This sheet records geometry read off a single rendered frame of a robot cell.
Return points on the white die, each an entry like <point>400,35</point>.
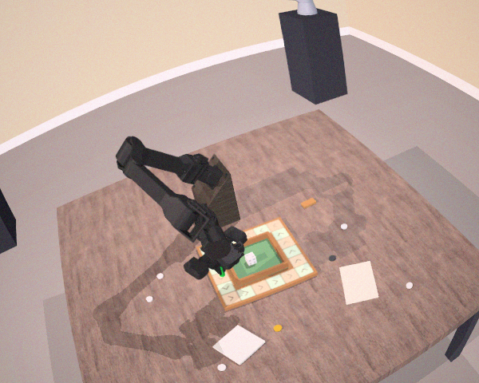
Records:
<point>250,258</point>

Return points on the orange flat bar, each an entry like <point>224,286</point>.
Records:
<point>308,203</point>

